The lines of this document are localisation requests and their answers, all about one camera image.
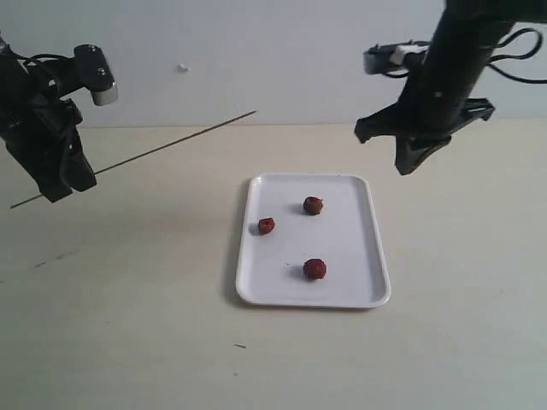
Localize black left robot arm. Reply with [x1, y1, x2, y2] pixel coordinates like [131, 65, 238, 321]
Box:
[1, 41, 97, 202]

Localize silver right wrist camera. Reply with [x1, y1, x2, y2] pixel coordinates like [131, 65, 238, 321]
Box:
[363, 40, 430, 79]

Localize thin metal skewer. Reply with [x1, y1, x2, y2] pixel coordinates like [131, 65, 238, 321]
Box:
[9, 110, 258, 210]

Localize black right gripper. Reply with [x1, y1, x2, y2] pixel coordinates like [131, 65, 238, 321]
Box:
[354, 96, 495, 175]

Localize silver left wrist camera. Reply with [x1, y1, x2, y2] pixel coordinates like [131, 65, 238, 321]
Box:
[74, 44, 118, 106]

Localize red berry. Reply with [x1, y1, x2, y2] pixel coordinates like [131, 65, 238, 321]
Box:
[303, 196, 324, 216]
[303, 259, 327, 280]
[257, 218, 276, 235]

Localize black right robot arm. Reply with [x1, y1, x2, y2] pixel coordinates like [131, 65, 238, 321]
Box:
[354, 1, 546, 175]

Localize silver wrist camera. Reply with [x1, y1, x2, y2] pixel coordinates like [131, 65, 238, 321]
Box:
[74, 44, 118, 106]
[363, 40, 430, 79]

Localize white plastic tray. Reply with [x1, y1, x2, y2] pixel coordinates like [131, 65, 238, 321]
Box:
[235, 173, 391, 309]

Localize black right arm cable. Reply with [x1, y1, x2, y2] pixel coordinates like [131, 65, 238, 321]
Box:
[485, 27, 547, 83]

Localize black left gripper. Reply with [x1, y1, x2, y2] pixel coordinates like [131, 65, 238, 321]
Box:
[1, 59, 97, 202]

